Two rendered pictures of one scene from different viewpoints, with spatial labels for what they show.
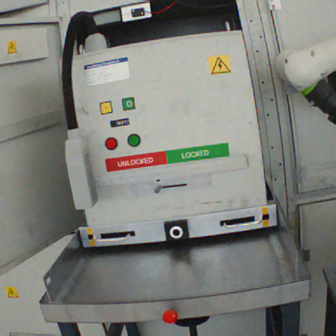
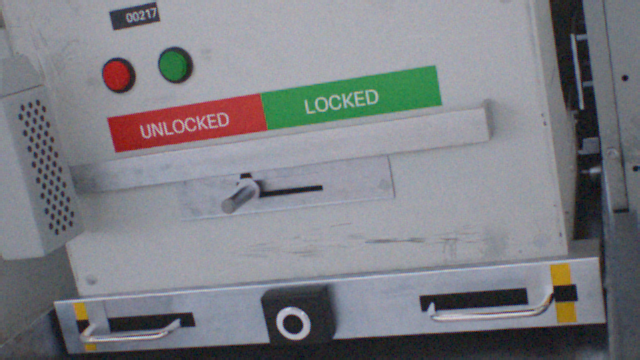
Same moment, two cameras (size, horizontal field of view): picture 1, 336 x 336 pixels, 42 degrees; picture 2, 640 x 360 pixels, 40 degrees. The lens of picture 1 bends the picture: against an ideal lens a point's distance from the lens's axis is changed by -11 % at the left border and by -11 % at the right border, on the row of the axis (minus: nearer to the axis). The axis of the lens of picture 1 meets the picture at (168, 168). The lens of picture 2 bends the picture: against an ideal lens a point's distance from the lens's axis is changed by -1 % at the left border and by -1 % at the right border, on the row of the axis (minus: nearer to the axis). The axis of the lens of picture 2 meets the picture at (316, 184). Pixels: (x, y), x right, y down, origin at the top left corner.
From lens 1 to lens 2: 0.52 m
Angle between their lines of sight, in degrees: 13
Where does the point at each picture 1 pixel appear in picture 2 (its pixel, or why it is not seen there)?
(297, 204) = not seen: outside the picture
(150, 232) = (232, 317)
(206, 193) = (377, 215)
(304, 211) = not seen: outside the picture
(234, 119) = not seen: outside the picture
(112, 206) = (136, 243)
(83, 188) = (16, 201)
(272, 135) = (626, 42)
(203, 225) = (373, 305)
